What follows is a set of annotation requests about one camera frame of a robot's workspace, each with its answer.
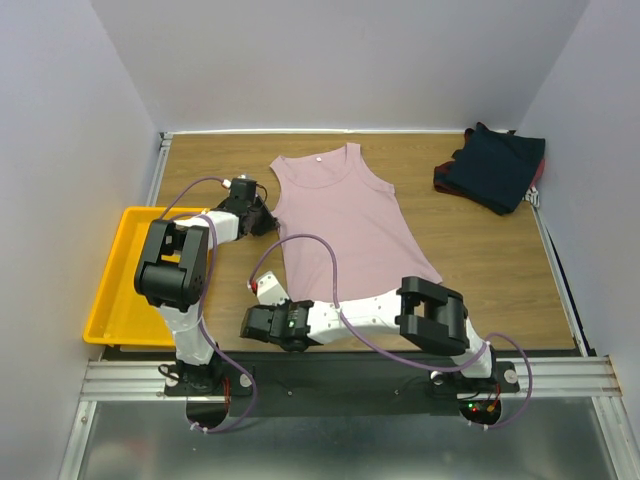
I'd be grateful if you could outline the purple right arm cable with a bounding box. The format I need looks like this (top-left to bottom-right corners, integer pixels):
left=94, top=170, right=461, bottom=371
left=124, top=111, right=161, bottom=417
left=248, top=232, right=534, bottom=431

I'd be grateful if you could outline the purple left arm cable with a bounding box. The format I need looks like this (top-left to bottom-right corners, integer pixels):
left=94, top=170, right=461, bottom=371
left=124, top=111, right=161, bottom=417
left=159, top=176, right=259, bottom=435

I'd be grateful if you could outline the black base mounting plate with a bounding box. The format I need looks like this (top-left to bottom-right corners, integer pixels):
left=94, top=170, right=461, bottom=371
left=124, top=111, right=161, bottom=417
left=164, top=351, right=520, bottom=417

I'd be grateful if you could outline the striped folded garment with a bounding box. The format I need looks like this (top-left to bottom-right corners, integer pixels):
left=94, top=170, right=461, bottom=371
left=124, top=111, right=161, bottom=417
left=523, top=185, right=540, bottom=208

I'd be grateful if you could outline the folded navy tank top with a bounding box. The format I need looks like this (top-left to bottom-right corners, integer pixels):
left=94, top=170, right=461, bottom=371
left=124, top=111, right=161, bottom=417
left=444, top=122, right=546, bottom=216

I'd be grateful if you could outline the aluminium frame rail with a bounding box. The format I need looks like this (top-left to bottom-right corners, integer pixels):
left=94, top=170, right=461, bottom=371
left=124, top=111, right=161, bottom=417
left=80, top=361, right=176, bottom=402

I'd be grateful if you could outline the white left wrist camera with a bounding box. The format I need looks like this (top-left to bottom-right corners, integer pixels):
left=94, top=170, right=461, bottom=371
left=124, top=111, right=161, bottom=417
left=221, top=174, right=255, bottom=189

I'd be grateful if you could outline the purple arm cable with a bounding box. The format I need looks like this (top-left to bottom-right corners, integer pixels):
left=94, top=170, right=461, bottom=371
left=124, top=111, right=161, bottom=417
left=248, top=232, right=534, bottom=431
left=159, top=176, right=259, bottom=435

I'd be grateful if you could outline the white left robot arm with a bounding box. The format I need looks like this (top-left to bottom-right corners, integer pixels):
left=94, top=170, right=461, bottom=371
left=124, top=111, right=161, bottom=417
left=134, top=175, right=277, bottom=396

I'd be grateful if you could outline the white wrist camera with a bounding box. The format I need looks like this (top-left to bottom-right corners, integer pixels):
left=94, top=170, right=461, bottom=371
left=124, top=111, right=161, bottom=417
left=221, top=174, right=255, bottom=189
left=248, top=271, right=290, bottom=306

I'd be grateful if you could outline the yellow plastic bin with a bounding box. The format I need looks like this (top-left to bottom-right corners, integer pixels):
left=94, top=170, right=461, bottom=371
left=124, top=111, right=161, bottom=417
left=82, top=205, right=211, bottom=350

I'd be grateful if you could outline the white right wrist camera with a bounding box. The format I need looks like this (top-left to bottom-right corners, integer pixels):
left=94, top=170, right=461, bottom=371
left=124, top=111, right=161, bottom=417
left=248, top=271, right=290, bottom=306

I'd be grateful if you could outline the pink ribbed tank top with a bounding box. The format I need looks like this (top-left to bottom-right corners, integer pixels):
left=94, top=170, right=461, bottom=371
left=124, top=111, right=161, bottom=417
left=271, top=143, right=443, bottom=302

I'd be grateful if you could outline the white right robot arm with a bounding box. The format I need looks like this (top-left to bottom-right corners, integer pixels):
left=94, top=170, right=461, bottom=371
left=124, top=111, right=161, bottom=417
left=240, top=272, right=496, bottom=390

